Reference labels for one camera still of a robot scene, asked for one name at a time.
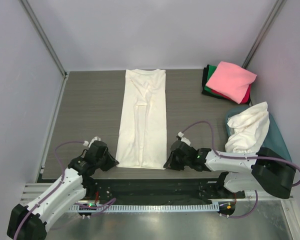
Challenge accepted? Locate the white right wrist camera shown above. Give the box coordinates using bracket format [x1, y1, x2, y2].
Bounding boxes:
[176, 131, 191, 146]

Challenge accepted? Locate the green folded t shirt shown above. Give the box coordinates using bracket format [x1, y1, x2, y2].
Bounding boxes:
[204, 65, 217, 95]

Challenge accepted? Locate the left aluminium frame post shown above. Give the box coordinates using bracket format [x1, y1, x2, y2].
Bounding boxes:
[18, 0, 67, 79]

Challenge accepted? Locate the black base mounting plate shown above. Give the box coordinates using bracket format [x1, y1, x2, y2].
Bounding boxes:
[83, 178, 246, 206]

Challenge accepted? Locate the right aluminium frame post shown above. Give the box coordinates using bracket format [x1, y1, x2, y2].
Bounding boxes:
[241, 0, 287, 69]

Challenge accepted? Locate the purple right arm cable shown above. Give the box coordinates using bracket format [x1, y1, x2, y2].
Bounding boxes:
[179, 121, 300, 220]

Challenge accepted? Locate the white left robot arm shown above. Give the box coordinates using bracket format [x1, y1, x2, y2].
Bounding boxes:
[7, 137, 118, 240]

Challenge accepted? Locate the aluminium front rail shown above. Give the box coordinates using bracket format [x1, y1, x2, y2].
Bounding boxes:
[20, 180, 295, 202]

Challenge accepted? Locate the white slotted cable duct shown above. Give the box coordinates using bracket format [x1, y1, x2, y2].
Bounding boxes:
[67, 202, 220, 214]

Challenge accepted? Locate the white crumpled t shirt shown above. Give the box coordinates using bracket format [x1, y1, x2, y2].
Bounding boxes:
[225, 101, 270, 154]

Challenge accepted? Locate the aluminium frame post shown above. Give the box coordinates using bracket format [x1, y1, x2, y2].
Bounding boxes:
[241, 0, 287, 69]
[18, 0, 67, 79]

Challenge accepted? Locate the red folded t shirt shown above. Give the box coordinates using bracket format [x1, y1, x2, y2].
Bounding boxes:
[211, 85, 251, 104]

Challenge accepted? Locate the black folded t shirt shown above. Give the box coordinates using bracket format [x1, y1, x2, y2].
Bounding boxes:
[201, 64, 228, 100]

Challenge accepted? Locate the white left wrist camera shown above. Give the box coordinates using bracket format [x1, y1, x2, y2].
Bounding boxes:
[83, 136, 101, 148]

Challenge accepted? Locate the white t shirt red print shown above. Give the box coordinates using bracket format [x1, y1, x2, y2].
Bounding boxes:
[115, 69, 167, 170]

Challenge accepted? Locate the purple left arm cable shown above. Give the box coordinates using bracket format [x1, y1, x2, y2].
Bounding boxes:
[12, 140, 117, 240]

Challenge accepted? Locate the pink folded t shirt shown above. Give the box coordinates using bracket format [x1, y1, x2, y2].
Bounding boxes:
[206, 61, 257, 104]

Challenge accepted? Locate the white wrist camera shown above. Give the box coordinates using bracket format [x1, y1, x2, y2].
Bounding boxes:
[83, 136, 101, 148]
[176, 131, 191, 146]

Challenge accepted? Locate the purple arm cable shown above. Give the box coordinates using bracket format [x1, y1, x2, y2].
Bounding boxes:
[179, 121, 300, 220]
[12, 140, 117, 240]

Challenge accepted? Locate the blue plastic basket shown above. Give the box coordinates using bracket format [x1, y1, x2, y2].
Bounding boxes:
[225, 105, 292, 162]

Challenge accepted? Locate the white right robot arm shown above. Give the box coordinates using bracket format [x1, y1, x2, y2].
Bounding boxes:
[164, 140, 297, 199]

